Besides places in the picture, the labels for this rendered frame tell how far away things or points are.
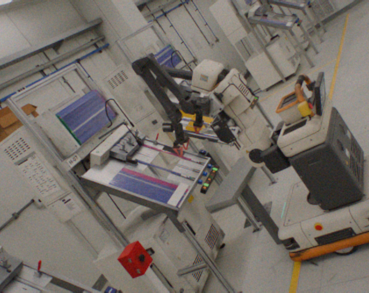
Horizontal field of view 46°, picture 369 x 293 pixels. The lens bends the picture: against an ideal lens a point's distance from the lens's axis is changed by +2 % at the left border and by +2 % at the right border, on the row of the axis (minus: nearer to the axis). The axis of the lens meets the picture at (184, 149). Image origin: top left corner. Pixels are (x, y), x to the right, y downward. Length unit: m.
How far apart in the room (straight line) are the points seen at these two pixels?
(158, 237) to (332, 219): 1.15
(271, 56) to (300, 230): 5.03
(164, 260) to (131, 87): 1.84
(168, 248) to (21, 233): 1.76
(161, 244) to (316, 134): 1.31
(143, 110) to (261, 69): 3.65
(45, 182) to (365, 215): 2.08
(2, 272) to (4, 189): 2.17
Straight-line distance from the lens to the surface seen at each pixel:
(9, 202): 4.42
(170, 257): 3.05
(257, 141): 2.64
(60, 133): 3.02
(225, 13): 7.43
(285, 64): 7.43
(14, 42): 5.44
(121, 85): 4.25
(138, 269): 2.55
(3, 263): 2.34
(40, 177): 3.17
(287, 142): 2.43
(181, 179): 3.02
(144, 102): 4.20
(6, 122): 3.22
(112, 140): 3.22
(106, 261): 3.35
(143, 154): 3.23
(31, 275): 2.38
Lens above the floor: 1.57
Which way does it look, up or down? 12 degrees down
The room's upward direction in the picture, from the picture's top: 36 degrees counter-clockwise
